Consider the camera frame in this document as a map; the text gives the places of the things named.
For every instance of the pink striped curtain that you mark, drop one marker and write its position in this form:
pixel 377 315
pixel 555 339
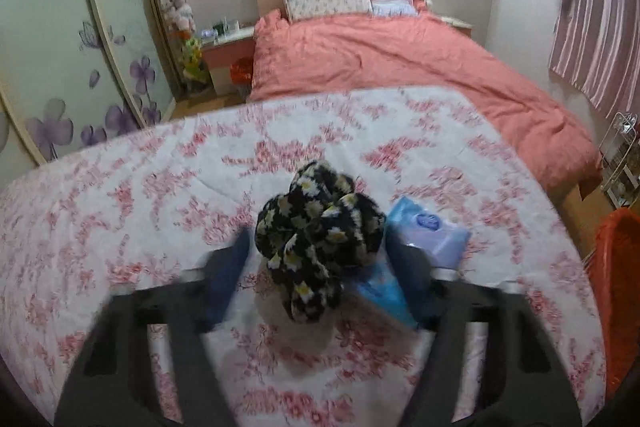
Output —
pixel 600 7

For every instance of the blue tissue packet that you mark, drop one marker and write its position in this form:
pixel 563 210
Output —
pixel 430 227

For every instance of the bed with pink duvet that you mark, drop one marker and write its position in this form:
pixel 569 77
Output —
pixel 400 62

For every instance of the pink white nightstand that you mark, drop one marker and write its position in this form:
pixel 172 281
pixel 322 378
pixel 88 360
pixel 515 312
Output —
pixel 225 57
pixel 457 23

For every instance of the hanging plush toys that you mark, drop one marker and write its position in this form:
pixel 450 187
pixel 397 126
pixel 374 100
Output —
pixel 182 22

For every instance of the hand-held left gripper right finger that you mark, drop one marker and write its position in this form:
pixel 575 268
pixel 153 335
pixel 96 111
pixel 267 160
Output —
pixel 406 279

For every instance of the wardrobe with flower doors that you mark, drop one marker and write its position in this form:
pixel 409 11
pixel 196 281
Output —
pixel 60 32

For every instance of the small orange bag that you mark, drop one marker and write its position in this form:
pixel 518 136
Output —
pixel 241 71

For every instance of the pink floral tablecloth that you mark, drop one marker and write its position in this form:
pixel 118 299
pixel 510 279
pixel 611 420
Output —
pixel 150 187

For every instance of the black daisy print scrunchie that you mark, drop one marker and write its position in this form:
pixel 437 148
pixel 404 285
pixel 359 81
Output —
pixel 315 232

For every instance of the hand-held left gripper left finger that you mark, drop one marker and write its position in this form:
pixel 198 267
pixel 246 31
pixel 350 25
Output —
pixel 231 269

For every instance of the orange trash bin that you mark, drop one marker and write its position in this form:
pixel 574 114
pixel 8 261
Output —
pixel 620 297

